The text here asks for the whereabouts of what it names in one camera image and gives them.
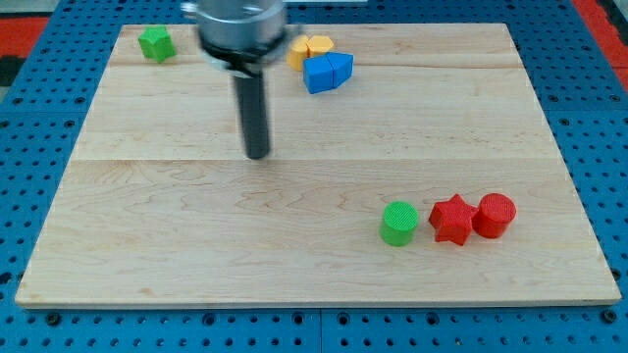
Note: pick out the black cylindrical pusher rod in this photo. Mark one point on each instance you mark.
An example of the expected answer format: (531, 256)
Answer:
(252, 110)

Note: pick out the green star block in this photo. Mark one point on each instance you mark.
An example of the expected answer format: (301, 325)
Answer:
(156, 43)

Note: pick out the red star block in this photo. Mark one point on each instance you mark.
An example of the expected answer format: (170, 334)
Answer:
(452, 220)

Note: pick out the yellow heart block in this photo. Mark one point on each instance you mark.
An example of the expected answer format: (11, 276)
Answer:
(298, 52)

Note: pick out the blue cube block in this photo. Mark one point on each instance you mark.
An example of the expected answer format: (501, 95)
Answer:
(318, 74)

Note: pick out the yellow hexagon block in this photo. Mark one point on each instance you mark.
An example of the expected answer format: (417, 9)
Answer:
(318, 45)

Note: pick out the blue pentagon block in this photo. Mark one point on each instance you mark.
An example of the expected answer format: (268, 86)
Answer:
(342, 67)

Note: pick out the light wooden board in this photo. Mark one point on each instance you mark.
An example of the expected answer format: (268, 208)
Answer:
(158, 208)

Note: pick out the green cylinder block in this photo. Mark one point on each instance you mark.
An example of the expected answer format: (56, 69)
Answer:
(399, 222)

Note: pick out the red cylinder block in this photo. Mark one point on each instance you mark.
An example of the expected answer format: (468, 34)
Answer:
(495, 213)

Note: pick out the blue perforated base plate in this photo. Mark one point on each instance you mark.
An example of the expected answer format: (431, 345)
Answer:
(581, 95)

